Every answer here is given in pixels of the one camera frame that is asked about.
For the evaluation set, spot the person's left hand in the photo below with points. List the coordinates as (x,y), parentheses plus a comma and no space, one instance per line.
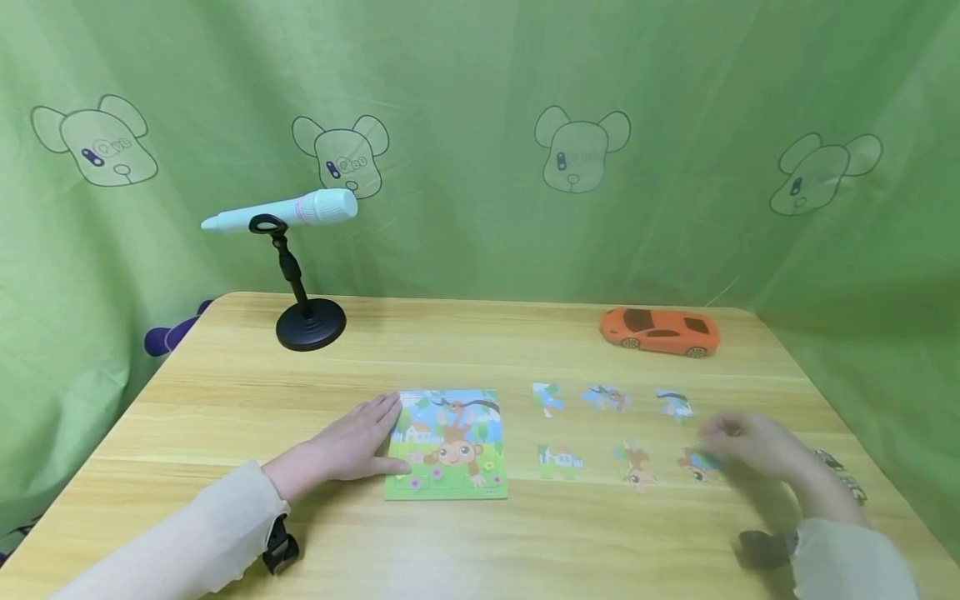
(337,450)

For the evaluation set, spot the person's right hand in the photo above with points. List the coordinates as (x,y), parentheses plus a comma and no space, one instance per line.
(772,458)

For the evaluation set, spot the person's left thumb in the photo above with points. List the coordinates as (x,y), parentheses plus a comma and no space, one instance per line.
(394,467)

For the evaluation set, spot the person's right fingers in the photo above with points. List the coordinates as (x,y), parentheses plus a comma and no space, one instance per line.
(724,437)

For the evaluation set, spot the person's left fingers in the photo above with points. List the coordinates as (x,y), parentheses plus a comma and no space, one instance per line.
(379,414)

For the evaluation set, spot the monkey face puzzle piece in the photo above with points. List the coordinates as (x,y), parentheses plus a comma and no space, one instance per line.
(694,468)

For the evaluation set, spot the monkey jigsaw puzzle board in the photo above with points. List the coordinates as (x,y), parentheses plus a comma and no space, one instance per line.
(457,450)

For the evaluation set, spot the person's right forearm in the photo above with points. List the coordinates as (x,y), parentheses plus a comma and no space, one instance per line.
(847,562)

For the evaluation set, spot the person's left forearm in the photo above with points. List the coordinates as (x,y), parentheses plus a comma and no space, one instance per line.
(180,542)

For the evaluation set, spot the blue green puzzle piece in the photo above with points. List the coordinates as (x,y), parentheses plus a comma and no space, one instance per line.
(673,404)

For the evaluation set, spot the monkey body puzzle piece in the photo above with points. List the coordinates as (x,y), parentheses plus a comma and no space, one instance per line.
(636,467)

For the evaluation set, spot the black microphone stand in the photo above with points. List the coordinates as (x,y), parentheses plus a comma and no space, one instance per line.
(309,325)

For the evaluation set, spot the black wrist band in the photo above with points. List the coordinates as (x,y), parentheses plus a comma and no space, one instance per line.
(280,546)
(765,546)

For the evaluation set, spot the orange toy car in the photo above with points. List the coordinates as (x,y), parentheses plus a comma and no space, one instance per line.
(660,333)

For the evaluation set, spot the blue branch puzzle piece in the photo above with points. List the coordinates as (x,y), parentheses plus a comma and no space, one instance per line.
(606,398)

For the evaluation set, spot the grey patterned toy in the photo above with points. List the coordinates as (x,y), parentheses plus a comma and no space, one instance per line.
(844,479)

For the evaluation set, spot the green house puzzle piece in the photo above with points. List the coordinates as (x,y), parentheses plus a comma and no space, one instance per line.
(559,461)

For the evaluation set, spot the blue white puzzle piece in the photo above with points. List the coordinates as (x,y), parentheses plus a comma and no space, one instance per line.
(547,397)

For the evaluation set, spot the white handheld microphone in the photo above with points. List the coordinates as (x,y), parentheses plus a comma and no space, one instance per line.
(315,208)

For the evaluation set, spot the purple plush toy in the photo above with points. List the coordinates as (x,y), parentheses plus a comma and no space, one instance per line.
(169,337)

